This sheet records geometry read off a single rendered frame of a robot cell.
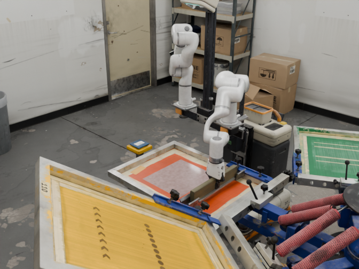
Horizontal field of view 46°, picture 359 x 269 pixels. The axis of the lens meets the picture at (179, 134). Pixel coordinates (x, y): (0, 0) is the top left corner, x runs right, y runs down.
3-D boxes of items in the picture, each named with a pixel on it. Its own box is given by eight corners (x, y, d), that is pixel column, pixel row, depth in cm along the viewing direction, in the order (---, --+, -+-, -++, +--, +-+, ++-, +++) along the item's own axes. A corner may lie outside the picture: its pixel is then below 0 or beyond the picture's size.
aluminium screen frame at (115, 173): (107, 176, 255) (107, 171, 253) (174, 145, 294) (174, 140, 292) (207, 233, 206) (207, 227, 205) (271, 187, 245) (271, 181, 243)
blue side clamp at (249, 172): (225, 173, 262) (226, 163, 259) (230, 169, 265) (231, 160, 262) (266, 191, 243) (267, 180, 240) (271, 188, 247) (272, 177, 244)
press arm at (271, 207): (252, 210, 217) (252, 202, 215) (258, 205, 221) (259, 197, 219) (281, 224, 206) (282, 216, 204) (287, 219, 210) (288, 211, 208)
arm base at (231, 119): (231, 116, 295) (232, 95, 288) (244, 121, 286) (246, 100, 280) (215, 121, 285) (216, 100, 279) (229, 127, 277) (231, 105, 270)
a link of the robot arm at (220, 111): (230, 110, 238) (226, 147, 233) (208, 109, 240) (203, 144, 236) (229, 106, 230) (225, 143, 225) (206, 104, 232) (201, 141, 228)
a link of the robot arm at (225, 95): (220, 79, 251) (246, 81, 248) (216, 113, 247) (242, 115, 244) (218, 69, 236) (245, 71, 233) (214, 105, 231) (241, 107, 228)
